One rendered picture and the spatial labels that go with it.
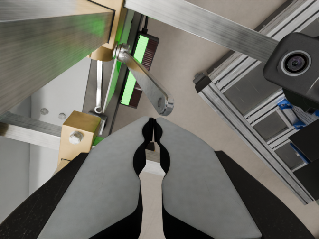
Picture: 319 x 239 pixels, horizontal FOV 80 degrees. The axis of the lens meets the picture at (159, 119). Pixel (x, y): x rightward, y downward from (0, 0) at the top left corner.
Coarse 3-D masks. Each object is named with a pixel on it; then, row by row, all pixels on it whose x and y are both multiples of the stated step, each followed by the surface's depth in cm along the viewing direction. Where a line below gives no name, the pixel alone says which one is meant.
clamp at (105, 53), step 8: (88, 0) 21; (96, 0) 21; (104, 0) 21; (112, 0) 21; (120, 0) 21; (112, 8) 22; (120, 8) 22; (120, 16) 22; (112, 24) 23; (120, 24) 24; (112, 32) 23; (120, 32) 26; (112, 40) 23; (104, 48) 24; (112, 48) 24; (88, 56) 24; (96, 56) 24; (104, 56) 25; (112, 56) 27
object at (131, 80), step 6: (138, 42) 39; (144, 42) 39; (138, 48) 40; (144, 48) 40; (138, 54) 41; (138, 60) 41; (132, 78) 43; (126, 84) 44; (132, 84) 44; (126, 90) 45; (126, 96) 45; (126, 102) 46
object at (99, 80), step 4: (100, 64) 41; (100, 68) 42; (100, 72) 42; (100, 76) 42; (100, 80) 43; (100, 84) 43; (100, 88) 44; (100, 92) 44; (100, 96) 45; (96, 100) 45; (100, 100) 45; (96, 104) 46; (100, 104) 46; (100, 108) 46; (96, 112) 47; (100, 112) 47
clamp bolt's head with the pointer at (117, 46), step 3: (117, 42) 26; (117, 45) 26; (120, 45) 26; (114, 48) 25; (117, 48) 25; (129, 48) 26; (114, 51) 25; (117, 51) 26; (129, 51) 26; (114, 54) 26; (117, 54) 26; (114, 57) 26; (117, 57) 26
